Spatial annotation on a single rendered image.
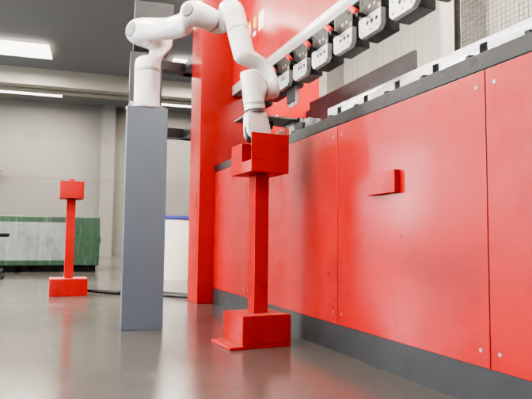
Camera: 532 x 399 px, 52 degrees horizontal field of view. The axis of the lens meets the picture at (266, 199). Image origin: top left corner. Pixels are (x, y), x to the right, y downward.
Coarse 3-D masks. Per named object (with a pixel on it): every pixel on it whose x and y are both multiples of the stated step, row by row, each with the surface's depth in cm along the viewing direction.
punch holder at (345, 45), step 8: (344, 16) 221; (352, 16) 216; (336, 24) 227; (344, 24) 221; (352, 24) 216; (344, 32) 220; (352, 32) 215; (336, 40) 226; (344, 40) 220; (352, 40) 215; (360, 40) 217; (336, 48) 226; (344, 48) 220; (352, 48) 219; (360, 48) 219; (368, 48) 219; (344, 56) 228; (352, 56) 228
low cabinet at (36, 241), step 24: (0, 216) 619; (24, 216) 627; (48, 216) 636; (0, 240) 617; (24, 240) 625; (48, 240) 633; (96, 240) 650; (0, 264) 616; (24, 264) 623; (48, 264) 632; (96, 264) 648
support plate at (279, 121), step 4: (268, 116) 260; (272, 116) 261; (276, 116) 262; (280, 116) 263; (236, 120) 270; (240, 120) 269; (272, 120) 268; (276, 120) 268; (280, 120) 268; (284, 120) 268; (288, 120) 268; (292, 120) 268; (276, 124) 277; (280, 124) 277; (284, 124) 277
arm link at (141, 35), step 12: (192, 0) 226; (180, 12) 227; (192, 12) 224; (204, 12) 226; (216, 12) 231; (132, 24) 249; (144, 24) 247; (156, 24) 245; (168, 24) 241; (180, 24) 232; (192, 24) 228; (204, 24) 229; (216, 24) 232; (132, 36) 249; (144, 36) 247; (156, 36) 247; (168, 36) 245; (180, 36) 243
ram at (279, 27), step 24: (240, 0) 347; (264, 0) 307; (288, 0) 276; (312, 0) 250; (336, 0) 229; (264, 24) 305; (288, 24) 274; (264, 48) 304; (288, 48) 273; (240, 72) 342; (240, 96) 355
